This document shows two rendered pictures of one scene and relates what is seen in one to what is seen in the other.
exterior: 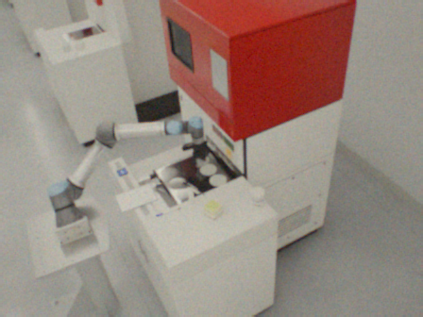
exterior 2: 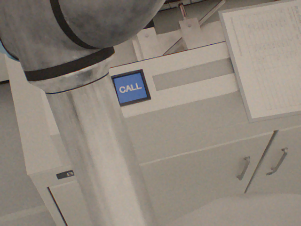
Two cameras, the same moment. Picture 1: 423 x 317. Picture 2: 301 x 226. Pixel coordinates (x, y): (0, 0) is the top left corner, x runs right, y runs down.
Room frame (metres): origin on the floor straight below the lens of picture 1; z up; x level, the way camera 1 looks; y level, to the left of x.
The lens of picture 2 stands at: (1.76, 0.95, 1.80)
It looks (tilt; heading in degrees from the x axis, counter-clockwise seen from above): 65 degrees down; 280
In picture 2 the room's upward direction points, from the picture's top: 1 degrees clockwise
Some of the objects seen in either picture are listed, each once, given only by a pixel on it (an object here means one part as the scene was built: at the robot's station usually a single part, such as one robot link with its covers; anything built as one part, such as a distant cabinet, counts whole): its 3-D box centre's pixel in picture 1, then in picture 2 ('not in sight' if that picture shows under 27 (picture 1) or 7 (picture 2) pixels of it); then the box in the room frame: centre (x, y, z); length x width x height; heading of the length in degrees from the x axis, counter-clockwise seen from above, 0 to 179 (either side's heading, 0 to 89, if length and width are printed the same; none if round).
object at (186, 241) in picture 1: (210, 226); not in sight; (1.45, 0.04, 0.89); 0.62 x 0.35 x 0.14; 116
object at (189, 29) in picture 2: not in sight; (193, 41); (1.78, 0.38, 0.89); 0.08 x 0.03 x 0.03; 116
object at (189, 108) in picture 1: (209, 130); not in sight; (2.12, 0.00, 1.02); 0.82 x 0.03 x 0.40; 26
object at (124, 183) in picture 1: (132, 194); (205, 90); (1.75, 0.47, 0.89); 0.55 x 0.09 x 0.14; 26
